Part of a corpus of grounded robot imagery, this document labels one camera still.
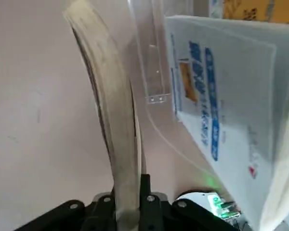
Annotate dark hand-photo cover book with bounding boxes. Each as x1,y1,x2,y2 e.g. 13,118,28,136
62,0,150,231

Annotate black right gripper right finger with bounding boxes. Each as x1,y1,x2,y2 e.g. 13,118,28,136
138,173,234,231

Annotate clear acrylic storage rack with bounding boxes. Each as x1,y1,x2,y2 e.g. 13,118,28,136
127,0,223,190

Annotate white blue cover book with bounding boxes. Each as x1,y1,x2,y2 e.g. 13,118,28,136
164,15,289,230

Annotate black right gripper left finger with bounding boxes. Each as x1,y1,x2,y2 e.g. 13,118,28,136
14,194,117,231

